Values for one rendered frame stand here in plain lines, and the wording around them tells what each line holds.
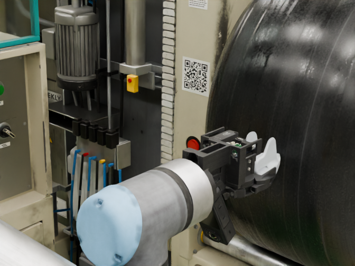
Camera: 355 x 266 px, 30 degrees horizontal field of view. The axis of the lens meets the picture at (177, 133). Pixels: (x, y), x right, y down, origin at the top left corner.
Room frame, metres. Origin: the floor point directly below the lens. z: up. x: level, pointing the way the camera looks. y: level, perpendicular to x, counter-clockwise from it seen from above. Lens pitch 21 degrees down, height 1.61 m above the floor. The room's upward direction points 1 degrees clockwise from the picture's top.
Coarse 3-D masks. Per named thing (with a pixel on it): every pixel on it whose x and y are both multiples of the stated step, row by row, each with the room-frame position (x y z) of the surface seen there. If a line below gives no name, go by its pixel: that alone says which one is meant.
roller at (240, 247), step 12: (204, 240) 1.23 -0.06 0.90; (240, 240) 1.19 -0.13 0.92; (228, 252) 1.19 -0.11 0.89; (240, 252) 1.17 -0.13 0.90; (252, 252) 1.16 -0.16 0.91; (264, 252) 1.15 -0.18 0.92; (252, 264) 1.16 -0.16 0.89; (264, 264) 1.13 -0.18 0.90; (276, 264) 1.12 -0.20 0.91; (288, 264) 1.11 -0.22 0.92; (300, 264) 1.10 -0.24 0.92
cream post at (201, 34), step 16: (176, 0) 1.40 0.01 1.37; (208, 0) 1.34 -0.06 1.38; (224, 0) 1.32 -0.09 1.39; (240, 0) 1.36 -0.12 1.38; (176, 16) 1.40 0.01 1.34; (192, 16) 1.37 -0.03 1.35; (208, 16) 1.34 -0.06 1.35; (224, 16) 1.32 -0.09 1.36; (176, 32) 1.40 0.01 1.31; (192, 32) 1.37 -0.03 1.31; (208, 32) 1.34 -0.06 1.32; (224, 32) 1.32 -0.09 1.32; (176, 48) 1.40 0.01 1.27; (192, 48) 1.37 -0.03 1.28; (208, 48) 1.34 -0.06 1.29; (176, 64) 1.39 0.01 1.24; (176, 80) 1.39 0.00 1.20; (176, 96) 1.39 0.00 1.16; (192, 96) 1.36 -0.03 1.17; (176, 112) 1.39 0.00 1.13; (192, 112) 1.36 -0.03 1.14; (176, 128) 1.39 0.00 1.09; (192, 128) 1.36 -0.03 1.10; (176, 144) 1.39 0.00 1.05; (176, 240) 1.39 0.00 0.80; (176, 256) 1.39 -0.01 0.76
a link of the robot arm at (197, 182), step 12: (168, 168) 0.77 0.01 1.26; (180, 168) 0.78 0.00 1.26; (192, 168) 0.78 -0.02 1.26; (192, 180) 0.76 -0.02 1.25; (204, 180) 0.78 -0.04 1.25; (192, 192) 0.75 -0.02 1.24; (204, 192) 0.77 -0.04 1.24; (204, 204) 0.76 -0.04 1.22; (192, 216) 0.75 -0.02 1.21; (204, 216) 0.77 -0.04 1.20
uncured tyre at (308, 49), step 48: (288, 0) 1.10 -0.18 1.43; (336, 0) 1.06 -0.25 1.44; (240, 48) 1.08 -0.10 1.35; (288, 48) 1.03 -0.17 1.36; (336, 48) 0.98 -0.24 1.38; (240, 96) 1.03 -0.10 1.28; (288, 96) 0.98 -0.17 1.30; (336, 96) 0.94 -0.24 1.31; (288, 144) 0.96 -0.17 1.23; (336, 144) 0.92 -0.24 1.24; (288, 192) 0.95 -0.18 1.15; (336, 192) 0.92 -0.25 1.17; (288, 240) 0.99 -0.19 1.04; (336, 240) 0.94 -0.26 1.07
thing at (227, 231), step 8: (216, 200) 0.82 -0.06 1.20; (216, 208) 0.82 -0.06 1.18; (224, 208) 0.84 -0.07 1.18; (208, 216) 0.84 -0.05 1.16; (216, 216) 0.82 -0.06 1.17; (224, 216) 0.84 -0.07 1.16; (200, 224) 0.87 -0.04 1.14; (208, 224) 0.85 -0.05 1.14; (216, 224) 0.84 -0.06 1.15; (224, 224) 0.84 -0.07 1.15; (232, 224) 0.86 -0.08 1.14; (208, 232) 0.86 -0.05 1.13; (216, 232) 0.85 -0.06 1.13; (224, 232) 0.84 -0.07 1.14; (232, 232) 0.86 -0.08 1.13; (216, 240) 0.86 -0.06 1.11; (224, 240) 0.85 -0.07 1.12
